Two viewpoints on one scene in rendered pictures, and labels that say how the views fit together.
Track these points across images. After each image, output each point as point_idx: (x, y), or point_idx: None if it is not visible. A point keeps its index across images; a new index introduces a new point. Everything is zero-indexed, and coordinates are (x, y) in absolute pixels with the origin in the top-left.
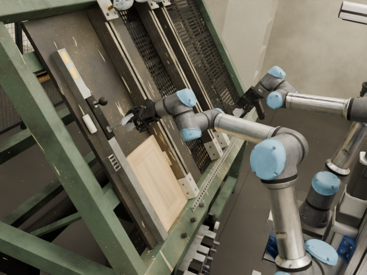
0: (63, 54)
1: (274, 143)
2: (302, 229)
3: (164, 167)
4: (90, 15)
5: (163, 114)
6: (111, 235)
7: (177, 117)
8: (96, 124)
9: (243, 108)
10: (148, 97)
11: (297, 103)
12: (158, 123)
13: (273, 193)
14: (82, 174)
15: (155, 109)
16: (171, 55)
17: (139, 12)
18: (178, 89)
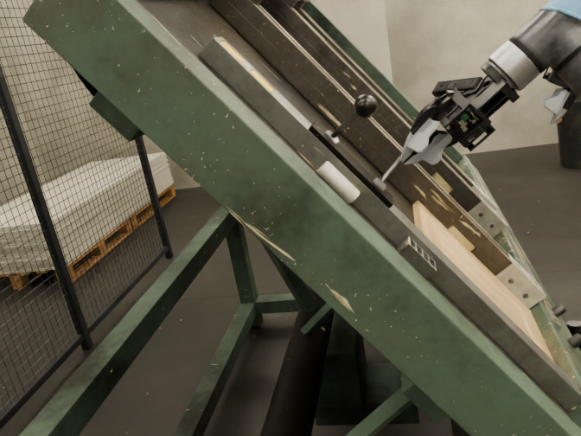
0: (226, 46)
1: None
2: None
3: (469, 255)
4: (220, 2)
5: (525, 77)
6: (538, 419)
7: (572, 60)
8: (351, 181)
9: (567, 85)
10: (383, 130)
11: None
12: (422, 171)
13: None
14: (415, 280)
15: (501, 73)
16: (355, 73)
17: (272, 16)
18: (387, 131)
